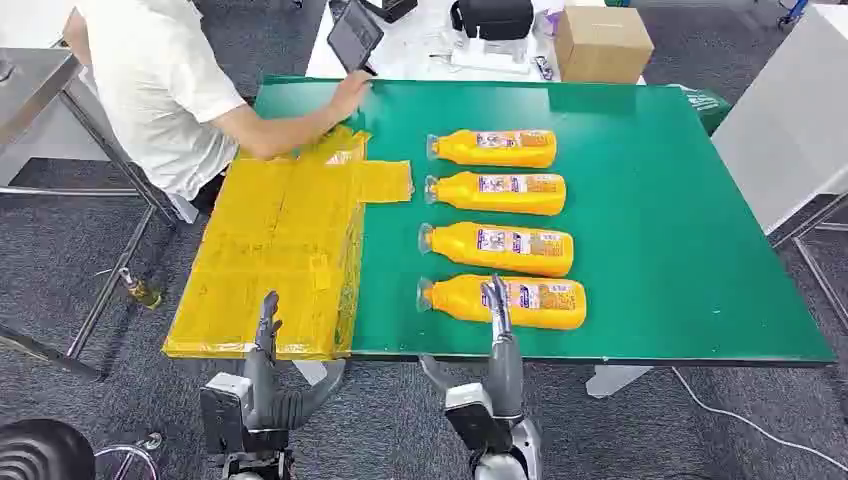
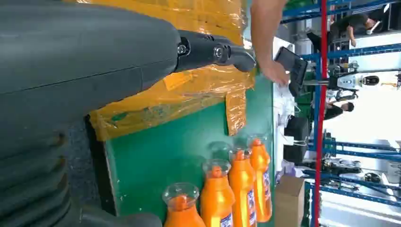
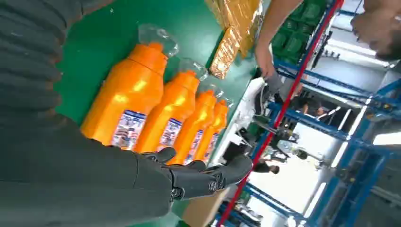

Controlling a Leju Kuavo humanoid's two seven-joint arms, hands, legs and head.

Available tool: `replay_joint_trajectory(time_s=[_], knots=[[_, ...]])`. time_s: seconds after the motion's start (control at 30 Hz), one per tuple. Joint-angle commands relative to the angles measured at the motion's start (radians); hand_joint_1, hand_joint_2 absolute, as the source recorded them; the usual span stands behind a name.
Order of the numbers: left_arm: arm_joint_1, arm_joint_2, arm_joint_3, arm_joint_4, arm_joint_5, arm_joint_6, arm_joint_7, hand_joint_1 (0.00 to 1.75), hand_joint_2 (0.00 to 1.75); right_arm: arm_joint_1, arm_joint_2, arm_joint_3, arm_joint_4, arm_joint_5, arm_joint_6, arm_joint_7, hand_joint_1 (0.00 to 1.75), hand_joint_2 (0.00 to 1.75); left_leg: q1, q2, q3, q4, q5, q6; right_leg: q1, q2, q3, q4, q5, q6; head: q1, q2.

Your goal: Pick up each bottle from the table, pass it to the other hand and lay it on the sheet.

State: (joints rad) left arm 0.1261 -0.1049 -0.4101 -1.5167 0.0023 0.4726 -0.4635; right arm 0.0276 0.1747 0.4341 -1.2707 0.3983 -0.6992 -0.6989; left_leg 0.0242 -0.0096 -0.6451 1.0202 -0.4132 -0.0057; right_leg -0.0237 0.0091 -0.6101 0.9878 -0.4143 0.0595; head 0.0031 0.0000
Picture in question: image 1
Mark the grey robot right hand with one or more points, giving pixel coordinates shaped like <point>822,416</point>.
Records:
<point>507,378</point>

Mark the person's hand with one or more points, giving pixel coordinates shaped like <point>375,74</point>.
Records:
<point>348,93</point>

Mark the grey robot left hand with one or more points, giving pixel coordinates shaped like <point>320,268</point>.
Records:
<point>265,397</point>

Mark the orange drink bottle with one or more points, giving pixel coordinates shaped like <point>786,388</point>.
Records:
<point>497,151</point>
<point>497,195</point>
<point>497,255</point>
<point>457,303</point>

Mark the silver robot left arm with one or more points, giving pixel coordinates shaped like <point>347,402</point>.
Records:
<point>255,467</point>

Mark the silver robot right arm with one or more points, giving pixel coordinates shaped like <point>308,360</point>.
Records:
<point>510,457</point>

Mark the dark grey tablet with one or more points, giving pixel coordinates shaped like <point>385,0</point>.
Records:
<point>354,33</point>

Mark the white table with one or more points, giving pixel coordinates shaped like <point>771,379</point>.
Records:
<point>411,53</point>

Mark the black device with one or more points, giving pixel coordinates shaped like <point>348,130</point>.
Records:
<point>391,8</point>

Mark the white power strip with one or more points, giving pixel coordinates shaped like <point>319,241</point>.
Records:
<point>490,58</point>

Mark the small bottle on floor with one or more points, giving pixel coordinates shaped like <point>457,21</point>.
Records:
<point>142,291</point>

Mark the black bag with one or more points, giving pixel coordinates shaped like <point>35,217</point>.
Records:
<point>493,18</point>

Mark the person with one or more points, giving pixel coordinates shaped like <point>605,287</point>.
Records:
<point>152,86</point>

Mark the green table mat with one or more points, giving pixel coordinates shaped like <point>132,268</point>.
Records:
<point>662,232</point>

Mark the black ribbed round robot part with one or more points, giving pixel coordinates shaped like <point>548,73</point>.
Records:
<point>40,454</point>

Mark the brown cardboard box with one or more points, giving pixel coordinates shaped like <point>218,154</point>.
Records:
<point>599,46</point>

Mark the green crate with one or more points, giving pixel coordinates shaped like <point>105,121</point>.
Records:
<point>705,106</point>

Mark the pale side table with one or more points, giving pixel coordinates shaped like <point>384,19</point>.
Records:
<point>782,132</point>

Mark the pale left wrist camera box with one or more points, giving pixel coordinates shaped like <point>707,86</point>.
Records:
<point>222,414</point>

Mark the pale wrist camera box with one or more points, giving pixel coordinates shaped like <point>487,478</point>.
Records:
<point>472,416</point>
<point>222,414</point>

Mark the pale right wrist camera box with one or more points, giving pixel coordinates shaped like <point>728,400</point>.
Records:
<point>472,416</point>

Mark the steel frame table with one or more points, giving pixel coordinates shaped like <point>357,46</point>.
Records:
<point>33,86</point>

